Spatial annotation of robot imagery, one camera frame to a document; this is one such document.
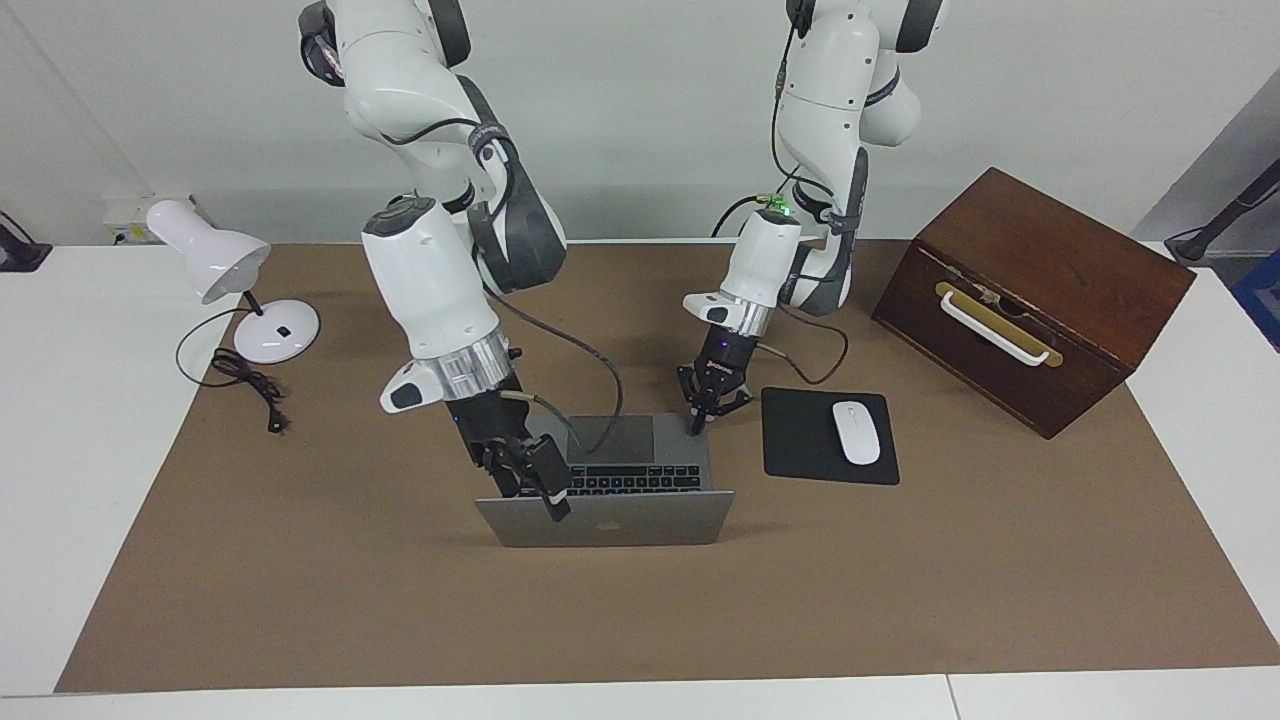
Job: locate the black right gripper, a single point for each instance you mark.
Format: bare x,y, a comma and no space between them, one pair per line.
495,420

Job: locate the grey aluminium laptop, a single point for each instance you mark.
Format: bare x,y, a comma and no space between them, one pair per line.
620,520

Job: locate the blue box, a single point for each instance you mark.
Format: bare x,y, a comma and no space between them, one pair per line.
1262,300

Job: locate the black stand leg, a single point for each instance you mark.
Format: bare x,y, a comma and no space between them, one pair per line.
1230,210

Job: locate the large brown table mat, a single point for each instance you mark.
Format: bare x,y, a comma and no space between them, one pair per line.
640,620

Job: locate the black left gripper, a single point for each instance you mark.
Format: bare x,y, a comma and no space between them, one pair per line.
725,365

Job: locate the black table clamp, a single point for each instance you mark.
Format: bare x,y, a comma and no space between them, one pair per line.
20,255

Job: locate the white computer mouse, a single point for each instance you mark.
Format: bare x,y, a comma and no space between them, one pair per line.
857,432

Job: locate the black mouse pad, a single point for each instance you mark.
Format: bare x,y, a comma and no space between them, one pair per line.
800,440

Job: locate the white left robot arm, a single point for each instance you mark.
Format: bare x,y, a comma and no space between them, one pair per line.
830,100

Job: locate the white desk lamp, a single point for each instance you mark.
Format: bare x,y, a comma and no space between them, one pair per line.
275,335

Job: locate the dark brown wooden box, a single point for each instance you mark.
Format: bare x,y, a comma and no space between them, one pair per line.
1050,260

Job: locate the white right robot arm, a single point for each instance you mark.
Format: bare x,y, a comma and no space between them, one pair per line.
430,290

